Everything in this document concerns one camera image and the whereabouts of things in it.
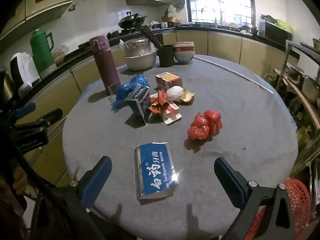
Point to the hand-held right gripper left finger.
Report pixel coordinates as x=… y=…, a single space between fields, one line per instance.
x=96 y=180

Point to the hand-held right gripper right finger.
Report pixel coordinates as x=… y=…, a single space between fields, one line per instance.
x=230 y=182

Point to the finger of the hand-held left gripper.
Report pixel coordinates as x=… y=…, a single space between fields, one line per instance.
x=50 y=116
x=26 y=109

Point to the blue toothpaste box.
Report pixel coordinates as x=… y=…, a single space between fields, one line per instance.
x=155 y=170

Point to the red plastic bag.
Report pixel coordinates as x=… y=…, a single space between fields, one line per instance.
x=205 y=125

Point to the red plastic basket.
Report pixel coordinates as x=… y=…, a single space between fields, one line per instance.
x=298 y=200

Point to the blue plastic bag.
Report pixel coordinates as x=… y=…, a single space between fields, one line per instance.
x=127 y=87

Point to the blue and white carton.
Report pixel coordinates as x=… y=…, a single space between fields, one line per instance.
x=138 y=105

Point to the orange peel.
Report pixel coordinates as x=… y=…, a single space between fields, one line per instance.
x=188 y=97

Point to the orange foil wrapper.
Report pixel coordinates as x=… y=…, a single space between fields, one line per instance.
x=160 y=105

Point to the white tissue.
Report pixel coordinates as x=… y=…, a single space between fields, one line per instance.
x=174 y=93

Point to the orange and white cardboard box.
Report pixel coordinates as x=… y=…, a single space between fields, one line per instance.
x=168 y=80

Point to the person's left hand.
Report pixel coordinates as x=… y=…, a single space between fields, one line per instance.
x=18 y=181

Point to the white electric appliance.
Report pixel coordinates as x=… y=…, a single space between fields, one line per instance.
x=26 y=67

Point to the black kitchen countertop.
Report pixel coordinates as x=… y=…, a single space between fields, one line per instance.
x=62 y=60

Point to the green thermos jug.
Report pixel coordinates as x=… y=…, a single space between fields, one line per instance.
x=41 y=52

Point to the clear bag with bowl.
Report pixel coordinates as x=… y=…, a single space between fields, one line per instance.
x=60 y=56

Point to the purple thermos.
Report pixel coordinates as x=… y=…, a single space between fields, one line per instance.
x=105 y=67

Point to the yellow plastic bag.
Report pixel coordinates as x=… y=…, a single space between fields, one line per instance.
x=303 y=136

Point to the light blue table cover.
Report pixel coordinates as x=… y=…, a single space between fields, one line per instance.
x=282 y=102

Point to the metal basin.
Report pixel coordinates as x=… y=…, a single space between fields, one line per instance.
x=140 y=62

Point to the gas stove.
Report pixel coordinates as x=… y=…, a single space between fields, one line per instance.
x=117 y=33

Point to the thin white rod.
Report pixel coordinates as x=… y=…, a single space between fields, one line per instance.
x=232 y=72

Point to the clear plastic cover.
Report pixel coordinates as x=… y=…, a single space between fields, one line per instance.
x=137 y=46

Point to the small steel pot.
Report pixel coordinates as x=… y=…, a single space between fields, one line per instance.
x=295 y=76

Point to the large steel pot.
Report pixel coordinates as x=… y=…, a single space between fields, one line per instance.
x=311 y=87

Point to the black wok with lid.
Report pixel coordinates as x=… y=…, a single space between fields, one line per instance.
x=132 y=20

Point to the black chopstick holder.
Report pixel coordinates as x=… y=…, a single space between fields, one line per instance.
x=166 y=56

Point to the yellow base cabinets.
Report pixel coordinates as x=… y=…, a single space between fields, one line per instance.
x=225 y=45

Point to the metal shelf rack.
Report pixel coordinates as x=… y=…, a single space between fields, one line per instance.
x=287 y=55

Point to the red banded white bowl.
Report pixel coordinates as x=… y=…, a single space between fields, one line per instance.
x=183 y=47

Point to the grey lidded pot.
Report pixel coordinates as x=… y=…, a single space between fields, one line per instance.
x=248 y=28

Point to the black microwave oven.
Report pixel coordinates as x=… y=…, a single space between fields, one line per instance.
x=275 y=33

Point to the golden pot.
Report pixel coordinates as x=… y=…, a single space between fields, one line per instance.
x=172 y=20

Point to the brass pot with lid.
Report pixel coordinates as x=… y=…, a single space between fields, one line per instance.
x=317 y=42

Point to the pale green cabbage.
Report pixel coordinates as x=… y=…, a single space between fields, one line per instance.
x=285 y=26

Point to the chrome faucet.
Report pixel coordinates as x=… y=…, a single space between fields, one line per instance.
x=215 y=17

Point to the hanging metal strainer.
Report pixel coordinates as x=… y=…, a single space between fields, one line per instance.
x=178 y=2

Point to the barred window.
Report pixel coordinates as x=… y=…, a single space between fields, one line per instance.
x=230 y=7

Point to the yellow wall cabinets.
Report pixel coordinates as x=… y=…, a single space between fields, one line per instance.
x=50 y=0

